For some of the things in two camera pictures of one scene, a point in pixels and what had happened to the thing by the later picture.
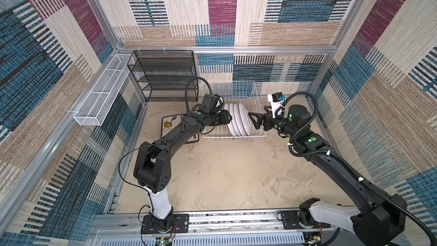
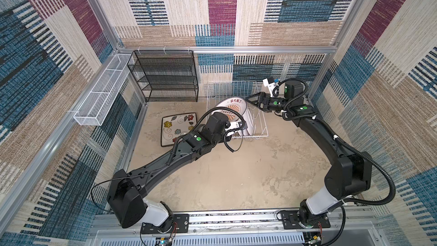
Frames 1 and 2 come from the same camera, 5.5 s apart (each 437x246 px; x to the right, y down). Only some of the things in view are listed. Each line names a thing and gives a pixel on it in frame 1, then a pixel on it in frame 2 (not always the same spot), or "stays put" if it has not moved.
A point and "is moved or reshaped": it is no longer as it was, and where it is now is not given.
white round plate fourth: (246, 120) stays put
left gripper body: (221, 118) → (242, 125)
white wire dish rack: (231, 92) stays put
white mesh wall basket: (94, 107) stays put
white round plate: (226, 107) is moved or reshaped
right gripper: (267, 117) → (261, 97)
